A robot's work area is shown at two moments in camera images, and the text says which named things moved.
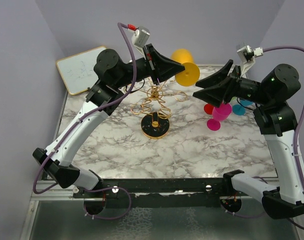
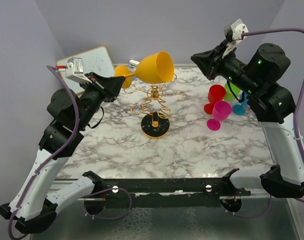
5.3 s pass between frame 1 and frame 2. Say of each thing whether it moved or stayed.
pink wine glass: stayed
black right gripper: moved
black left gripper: moved
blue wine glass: stayed
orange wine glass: moved
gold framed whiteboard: stayed
